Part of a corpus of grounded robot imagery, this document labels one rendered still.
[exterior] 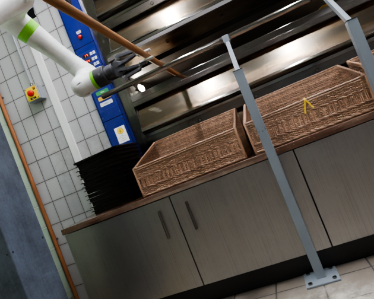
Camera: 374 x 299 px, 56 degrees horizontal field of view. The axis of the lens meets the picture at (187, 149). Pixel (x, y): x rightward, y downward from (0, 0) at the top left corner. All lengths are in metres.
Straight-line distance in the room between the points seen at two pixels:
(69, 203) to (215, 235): 1.21
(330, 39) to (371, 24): 0.21
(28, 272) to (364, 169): 1.38
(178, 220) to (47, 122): 1.27
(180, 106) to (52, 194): 1.08
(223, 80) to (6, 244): 1.43
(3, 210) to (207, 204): 0.84
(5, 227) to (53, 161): 1.17
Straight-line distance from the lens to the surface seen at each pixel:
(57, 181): 2.58
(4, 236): 1.45
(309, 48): 2.17
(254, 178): 1.60
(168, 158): 1.70
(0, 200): 1.49
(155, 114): 2.24
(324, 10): 2.24
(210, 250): 1.70
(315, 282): 1.65
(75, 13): 1.13
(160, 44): 2.22
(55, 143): 2.56
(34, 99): 2.56
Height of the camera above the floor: 0.68
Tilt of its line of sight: 1 degrees up
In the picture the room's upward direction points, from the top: 22 degrees counter-clockwise
